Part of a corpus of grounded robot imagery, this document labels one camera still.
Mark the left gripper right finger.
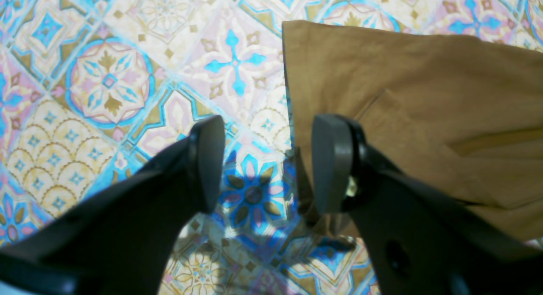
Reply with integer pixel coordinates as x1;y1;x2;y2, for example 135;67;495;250
312;114;543;295

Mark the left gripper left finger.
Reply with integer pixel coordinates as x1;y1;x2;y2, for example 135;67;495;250
0;115;225;295

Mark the brown t-shirt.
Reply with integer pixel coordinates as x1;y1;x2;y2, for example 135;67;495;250
283;20;543;241

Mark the patterned tile tablecloth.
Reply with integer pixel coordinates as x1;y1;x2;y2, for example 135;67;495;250
1;0;542;295

